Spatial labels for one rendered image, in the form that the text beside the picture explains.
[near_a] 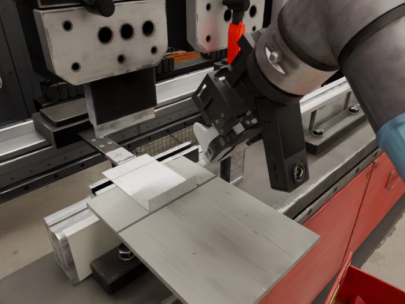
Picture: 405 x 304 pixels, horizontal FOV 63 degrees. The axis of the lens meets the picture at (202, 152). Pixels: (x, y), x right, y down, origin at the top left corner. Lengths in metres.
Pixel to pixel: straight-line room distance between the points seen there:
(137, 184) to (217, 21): 0.26
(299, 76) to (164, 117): 0.58
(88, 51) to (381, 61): 0.29
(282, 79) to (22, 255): 1.77
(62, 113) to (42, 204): 1.57
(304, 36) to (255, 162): 0.54
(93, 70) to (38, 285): 0.34
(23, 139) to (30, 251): 1.27
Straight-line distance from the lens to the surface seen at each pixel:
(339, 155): 0.88
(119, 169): 0.55
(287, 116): 0.37
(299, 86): 0.32
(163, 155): 0.58
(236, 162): 0.68
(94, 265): 0.54
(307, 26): 0.28
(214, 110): 0.40
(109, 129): 0.49
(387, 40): 0.24
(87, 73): 0.40
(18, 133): 0.77
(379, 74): 0.24
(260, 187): 0.71
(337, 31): 0.26
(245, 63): 0.36
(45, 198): 2.29
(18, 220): 2.18
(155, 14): 0.43
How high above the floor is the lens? 1.30
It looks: 31 degrees down
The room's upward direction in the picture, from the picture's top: straight up
